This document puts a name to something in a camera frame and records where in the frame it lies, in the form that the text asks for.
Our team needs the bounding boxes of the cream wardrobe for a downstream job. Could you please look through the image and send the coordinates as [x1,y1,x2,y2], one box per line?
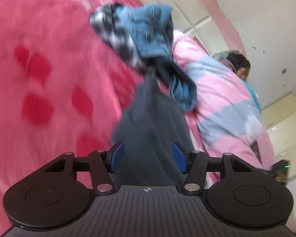
[260,91,296,181]

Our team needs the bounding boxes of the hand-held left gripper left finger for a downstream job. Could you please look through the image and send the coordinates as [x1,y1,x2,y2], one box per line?
[44,140,125,195]

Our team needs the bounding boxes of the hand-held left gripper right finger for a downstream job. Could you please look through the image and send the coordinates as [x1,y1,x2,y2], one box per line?
[172,142,249,195]

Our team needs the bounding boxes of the plaid garment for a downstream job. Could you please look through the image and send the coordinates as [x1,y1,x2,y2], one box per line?
[89,3,147,73]

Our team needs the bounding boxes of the dark navy shirt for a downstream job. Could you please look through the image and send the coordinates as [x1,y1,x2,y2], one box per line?
[111,73,196,187]

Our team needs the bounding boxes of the pink and grey quilt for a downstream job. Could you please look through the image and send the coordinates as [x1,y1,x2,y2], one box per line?
[171,29,274,171]

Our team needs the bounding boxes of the white and pink headboard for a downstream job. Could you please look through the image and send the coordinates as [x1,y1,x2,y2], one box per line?
[121,0,247,55]

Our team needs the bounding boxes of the dark floral pillow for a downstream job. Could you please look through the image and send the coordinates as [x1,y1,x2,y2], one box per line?
[212,51,231,61]

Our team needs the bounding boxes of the red floral blanket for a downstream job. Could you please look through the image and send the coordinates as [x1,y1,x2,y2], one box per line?
[0,0,222,237]

